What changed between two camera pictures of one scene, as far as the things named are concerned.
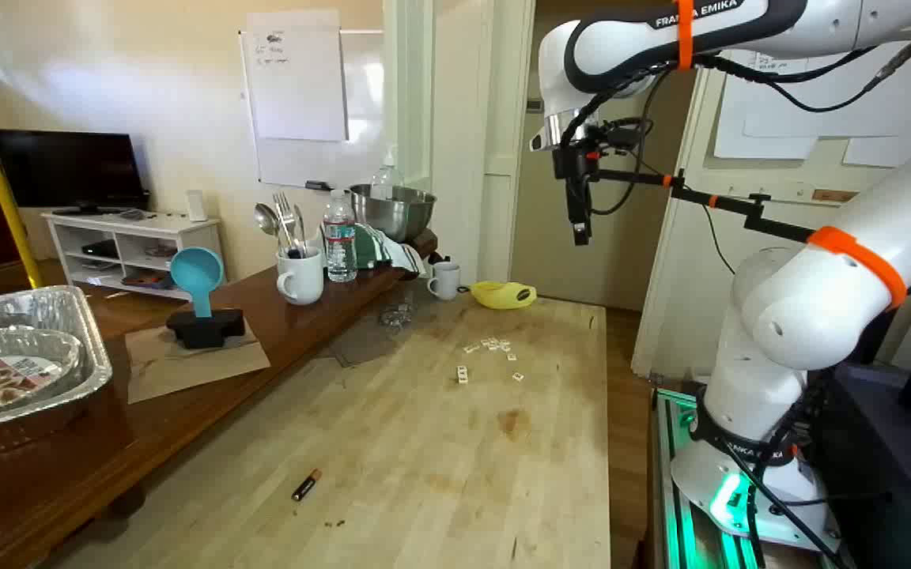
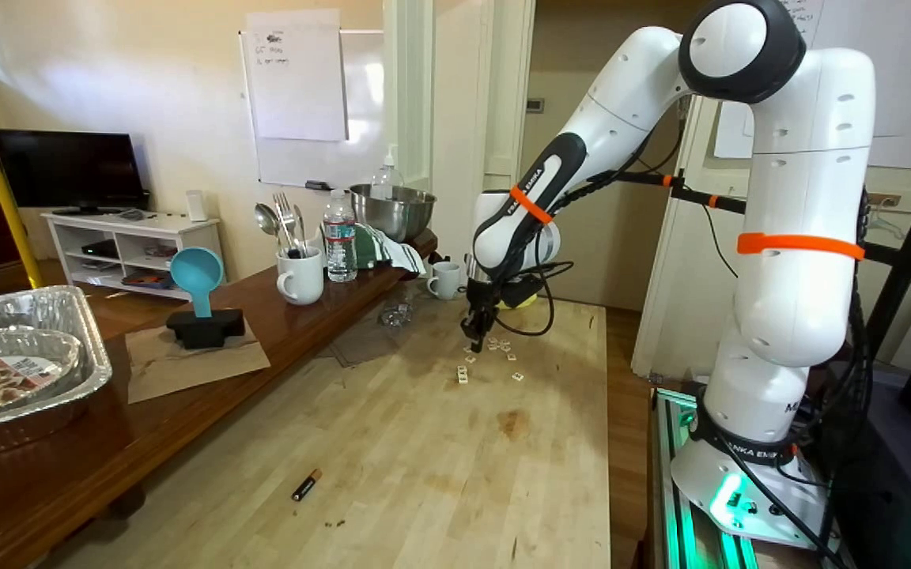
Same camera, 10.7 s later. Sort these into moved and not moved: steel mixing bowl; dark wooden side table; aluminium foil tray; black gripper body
Moved: black gripper body
Not moved: dark wooden side table; steel mixing bowl; aluminium foil tray
